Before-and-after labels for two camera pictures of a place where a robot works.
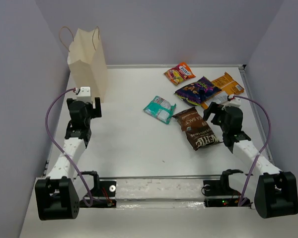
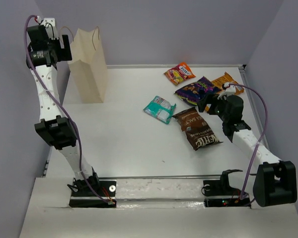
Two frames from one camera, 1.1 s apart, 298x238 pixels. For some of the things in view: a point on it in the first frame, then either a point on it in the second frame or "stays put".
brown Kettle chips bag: x=199 y=133 stays put
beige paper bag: x=84 y=60 stays put
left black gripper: x=95 y=113 → x=63 y=53
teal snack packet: x=160 y=109 stays put
